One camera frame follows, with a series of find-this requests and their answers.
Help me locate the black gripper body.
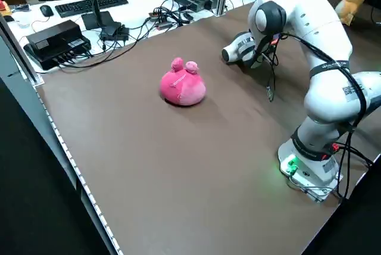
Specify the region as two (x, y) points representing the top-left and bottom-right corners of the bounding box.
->
(249, 45), (270, 70)

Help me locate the pink plush toy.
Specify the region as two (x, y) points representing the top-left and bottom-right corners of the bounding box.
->
(160, 57), (207, 107)

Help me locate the black usb hub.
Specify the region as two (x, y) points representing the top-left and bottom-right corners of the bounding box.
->
(148, 10), (173, 31)

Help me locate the orange plush toy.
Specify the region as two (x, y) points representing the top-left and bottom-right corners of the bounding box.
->
(335, 0), (368, 27)

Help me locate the black power adapter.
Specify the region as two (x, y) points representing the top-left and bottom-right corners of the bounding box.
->
(99, 21), (130, 43)

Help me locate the black keyboard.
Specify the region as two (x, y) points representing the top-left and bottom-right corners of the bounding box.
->
(55, 0), (129, 18)

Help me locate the black computer mouse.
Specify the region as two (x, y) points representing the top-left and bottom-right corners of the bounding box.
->
(39, 4), (55, 17)

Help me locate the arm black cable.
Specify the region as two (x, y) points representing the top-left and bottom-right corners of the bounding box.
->
(261, 33), (282, 103)

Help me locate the black network switch box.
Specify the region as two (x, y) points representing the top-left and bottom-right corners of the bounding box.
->
(23, 19), (92, 71)

